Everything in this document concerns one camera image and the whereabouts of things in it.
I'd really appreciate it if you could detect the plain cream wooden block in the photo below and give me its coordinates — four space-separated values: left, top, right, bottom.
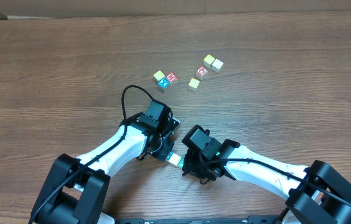
169 153 181 166

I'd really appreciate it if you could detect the yellow green picture block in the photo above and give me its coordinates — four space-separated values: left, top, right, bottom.
178 157 184 169

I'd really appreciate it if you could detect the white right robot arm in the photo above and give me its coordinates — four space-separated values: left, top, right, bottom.
183 139 351 223

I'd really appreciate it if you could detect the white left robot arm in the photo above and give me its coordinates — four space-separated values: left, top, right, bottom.
29 113 180 223

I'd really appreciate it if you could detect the blue X letter block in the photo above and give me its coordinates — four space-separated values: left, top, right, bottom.
157 78 171 91

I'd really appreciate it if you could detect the red M letter block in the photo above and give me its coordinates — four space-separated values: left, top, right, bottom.
165 72 178 85

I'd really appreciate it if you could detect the yellow smiley block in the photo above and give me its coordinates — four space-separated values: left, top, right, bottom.
188 78 200 91

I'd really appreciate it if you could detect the yellow G letter block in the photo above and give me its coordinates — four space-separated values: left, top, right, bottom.
153 70 165 83

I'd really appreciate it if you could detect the red picture block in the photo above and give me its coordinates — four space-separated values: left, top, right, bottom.
196 66 208 80

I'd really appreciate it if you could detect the yellow top block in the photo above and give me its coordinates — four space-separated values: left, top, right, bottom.
203 54 215 68

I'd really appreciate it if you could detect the white letter block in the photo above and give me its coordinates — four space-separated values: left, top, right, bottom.
211 58 224 73

